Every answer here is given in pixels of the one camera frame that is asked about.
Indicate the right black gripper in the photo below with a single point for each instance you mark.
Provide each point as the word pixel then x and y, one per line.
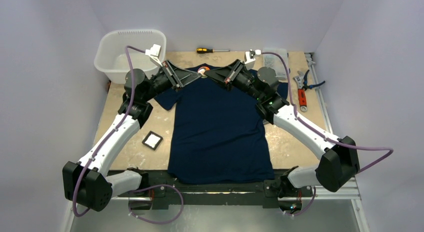
pixel 232 74

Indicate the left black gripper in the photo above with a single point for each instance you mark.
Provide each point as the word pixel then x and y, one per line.
pixel 177 77

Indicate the round orange brooch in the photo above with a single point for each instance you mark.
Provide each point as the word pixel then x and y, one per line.
pixel 202 71

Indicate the navy blue t-shirt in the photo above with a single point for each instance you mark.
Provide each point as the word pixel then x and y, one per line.
pixel 218 136

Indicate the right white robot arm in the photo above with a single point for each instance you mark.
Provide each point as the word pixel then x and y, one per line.
pixel 338 160

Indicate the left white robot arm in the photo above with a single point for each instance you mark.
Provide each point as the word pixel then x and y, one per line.
pixel 86 182

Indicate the brooch in black box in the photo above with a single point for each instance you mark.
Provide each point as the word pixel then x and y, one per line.
pixel 152 140

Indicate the yellow black screwdriver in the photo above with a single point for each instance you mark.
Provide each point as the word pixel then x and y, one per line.
pixel 203 50

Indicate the clear plastic parts box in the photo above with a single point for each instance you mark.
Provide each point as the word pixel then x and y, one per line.
pixel 272 61

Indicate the adjustable wrench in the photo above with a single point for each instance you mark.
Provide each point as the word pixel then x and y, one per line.
pixel 299 79

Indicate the white plastic tub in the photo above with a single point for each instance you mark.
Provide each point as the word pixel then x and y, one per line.
pixel 111 58

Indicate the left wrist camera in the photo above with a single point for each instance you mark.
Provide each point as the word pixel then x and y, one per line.
pixel 153 53

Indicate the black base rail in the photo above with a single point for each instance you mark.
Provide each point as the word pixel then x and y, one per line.
pixel 268 194

